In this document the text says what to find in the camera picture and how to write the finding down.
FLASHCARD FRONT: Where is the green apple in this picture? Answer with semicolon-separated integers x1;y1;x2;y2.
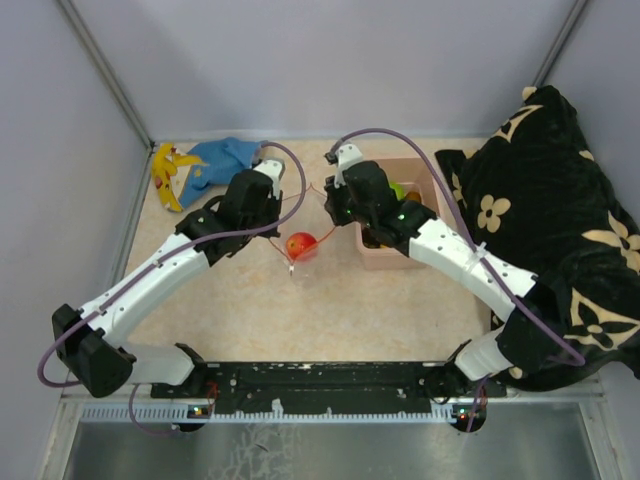
389;182;406;200

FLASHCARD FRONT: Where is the pink plastic bin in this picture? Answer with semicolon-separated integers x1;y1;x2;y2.
354;157;444;271

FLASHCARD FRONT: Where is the clear zip bag orange zipper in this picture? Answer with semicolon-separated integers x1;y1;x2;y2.
269;183;335;282

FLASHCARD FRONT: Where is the red apple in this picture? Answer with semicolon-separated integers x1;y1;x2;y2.
285;232;318;261

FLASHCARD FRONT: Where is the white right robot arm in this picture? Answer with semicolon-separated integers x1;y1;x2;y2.
324;161;568;396

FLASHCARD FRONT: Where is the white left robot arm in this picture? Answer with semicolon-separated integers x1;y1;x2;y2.
52;160;284;398

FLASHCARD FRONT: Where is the blue cloth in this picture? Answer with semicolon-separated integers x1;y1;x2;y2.
179;137;265;208

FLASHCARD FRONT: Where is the yellow plush toy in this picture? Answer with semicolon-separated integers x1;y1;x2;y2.
151;143;206;213

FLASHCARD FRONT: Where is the black floral blanket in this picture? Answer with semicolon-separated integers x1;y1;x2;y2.
435;86;639;391

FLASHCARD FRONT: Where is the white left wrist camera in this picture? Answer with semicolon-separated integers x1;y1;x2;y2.
253;158;286;199

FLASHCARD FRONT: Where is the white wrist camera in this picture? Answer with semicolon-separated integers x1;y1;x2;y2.
325;143;364;188
253;158;286;199

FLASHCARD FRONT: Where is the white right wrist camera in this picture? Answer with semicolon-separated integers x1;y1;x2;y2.
325;143;364;188

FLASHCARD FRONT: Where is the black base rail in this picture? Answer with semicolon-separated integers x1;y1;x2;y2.
151;362;477;415

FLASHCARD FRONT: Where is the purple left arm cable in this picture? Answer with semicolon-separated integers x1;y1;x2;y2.
37;141;307;440

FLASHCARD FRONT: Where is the white slotted cable duct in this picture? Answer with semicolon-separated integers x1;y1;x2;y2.
79;400;457;425

